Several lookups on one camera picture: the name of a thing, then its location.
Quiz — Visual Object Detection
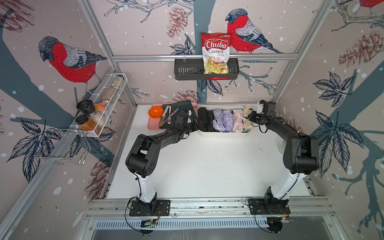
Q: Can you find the iridescent ornate butter knife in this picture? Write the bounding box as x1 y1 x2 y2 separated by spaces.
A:
163 108 179 125

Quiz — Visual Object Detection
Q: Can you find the black sleeved umbrella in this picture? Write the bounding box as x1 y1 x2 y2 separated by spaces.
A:
198 107 208 132

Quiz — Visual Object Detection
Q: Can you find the white wire spice rack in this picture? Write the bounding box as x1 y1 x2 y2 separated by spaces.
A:
77 73 127 138

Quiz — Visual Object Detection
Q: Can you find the black wall basket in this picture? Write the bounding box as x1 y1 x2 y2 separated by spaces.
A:
174 57 240 81

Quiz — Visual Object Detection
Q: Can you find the white handled silver spoon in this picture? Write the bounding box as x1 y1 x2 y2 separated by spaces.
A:
166 107 172 125

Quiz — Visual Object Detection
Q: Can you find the wire hook rack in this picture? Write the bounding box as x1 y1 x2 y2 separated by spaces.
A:
36 127 91 166

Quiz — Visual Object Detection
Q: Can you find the lavender umbrella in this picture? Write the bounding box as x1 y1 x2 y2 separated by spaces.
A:
223 110 234 133
213 109 226 133

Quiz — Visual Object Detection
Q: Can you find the dark green cloth napkin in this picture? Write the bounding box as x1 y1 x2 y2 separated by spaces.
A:
160 100 195 129

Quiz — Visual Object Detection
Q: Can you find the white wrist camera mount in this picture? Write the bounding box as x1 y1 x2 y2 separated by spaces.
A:
256 103 264 114

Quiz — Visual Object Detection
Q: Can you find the beige striped umbrella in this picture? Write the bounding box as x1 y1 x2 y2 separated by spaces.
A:
243 105 253 133

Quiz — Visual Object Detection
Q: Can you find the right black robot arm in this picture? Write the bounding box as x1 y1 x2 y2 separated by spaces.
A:
246 100 320 207

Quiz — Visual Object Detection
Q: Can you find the pink umbrella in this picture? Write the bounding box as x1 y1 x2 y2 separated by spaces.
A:
233 109 244 133

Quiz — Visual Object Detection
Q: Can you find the Chuba cassava chips bag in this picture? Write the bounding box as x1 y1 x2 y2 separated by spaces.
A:
201 33 232 74

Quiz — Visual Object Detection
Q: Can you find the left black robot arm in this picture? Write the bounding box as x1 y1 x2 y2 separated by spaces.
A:
126 109 199 205

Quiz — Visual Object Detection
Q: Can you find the white handled knife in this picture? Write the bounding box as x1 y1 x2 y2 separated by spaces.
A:
159 106 169 127

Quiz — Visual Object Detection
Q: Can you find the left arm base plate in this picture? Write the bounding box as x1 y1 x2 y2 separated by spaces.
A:
128 200 171 217

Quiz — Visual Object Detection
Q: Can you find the black lidded spice jar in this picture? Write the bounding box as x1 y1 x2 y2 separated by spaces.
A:
76 100 96 115

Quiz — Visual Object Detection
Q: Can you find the pink plastic tray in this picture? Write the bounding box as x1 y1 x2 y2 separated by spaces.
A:
148 102 198 130

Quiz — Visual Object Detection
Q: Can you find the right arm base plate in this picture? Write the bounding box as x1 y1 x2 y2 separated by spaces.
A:
245 198 291 215

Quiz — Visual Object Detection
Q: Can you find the orange spice jar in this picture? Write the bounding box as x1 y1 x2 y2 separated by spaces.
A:
75 115 98 131

